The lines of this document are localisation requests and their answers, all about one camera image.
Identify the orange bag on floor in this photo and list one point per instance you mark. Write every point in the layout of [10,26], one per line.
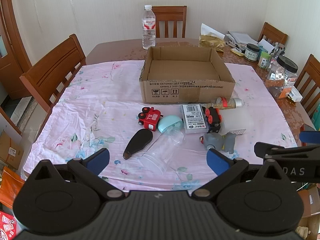
[11,184]

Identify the wooden chair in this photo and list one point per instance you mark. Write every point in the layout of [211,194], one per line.
[308,85]
[168,14]
[50,76]
[271,33]

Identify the red snack package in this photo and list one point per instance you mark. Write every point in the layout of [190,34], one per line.
[7,226]

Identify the small jar green lid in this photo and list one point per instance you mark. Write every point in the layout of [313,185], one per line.
[264,59]

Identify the glass jar black lid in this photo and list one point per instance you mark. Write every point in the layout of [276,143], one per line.
[251,52]

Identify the gold tissue pack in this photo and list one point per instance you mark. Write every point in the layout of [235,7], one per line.
[210,38]

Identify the yellow sticky note pad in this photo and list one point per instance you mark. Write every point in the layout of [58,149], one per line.
[237,52]

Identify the stack of white papers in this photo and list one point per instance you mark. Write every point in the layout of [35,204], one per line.
[243,38]

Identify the wooden door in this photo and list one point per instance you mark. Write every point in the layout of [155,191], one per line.
[15,61]

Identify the wooden chair right side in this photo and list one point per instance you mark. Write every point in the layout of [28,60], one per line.
[308,85]

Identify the clear plastic jar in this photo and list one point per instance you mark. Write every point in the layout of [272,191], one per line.
[158,156]

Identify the large jar black lid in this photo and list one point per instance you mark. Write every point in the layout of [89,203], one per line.
[281,77]

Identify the wooden chair far side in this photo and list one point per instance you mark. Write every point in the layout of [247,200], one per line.
[168,14]

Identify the bundle of pens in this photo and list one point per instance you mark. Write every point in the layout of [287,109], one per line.
[279,50]

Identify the clear box with barcode label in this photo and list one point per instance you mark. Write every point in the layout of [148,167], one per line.
[193,119]

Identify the white plastic bottle green label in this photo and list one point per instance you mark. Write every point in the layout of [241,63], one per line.
[237,121]

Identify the black toy train red wheels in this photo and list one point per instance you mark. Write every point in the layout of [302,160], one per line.
[213,119]

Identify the wooden chair far right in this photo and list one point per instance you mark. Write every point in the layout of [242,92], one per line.
[271,33]

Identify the open cardboard box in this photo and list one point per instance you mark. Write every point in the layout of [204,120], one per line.
[184,75]

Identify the small bottle silver cap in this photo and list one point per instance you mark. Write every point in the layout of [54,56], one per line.
[223,103]

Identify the clear plastic water bottle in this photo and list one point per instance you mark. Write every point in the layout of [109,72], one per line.
[148,28]

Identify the wooden chair left side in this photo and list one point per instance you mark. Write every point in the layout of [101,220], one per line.
[50,76]

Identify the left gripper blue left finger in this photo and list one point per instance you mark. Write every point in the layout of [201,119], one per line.
[87,172]

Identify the light blue oval case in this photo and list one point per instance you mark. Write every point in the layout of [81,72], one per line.
[169,121]

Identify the grey elephant toy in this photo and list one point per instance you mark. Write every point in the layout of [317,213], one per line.
[219,142]

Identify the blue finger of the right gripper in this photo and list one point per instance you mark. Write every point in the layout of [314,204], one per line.
[310,137]

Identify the small white box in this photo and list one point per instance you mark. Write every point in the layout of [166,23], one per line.
[295,95]

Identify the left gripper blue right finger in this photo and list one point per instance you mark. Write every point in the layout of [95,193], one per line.
[227,170]

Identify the cardboard box on floor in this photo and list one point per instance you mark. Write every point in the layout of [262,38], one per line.
[11,153]

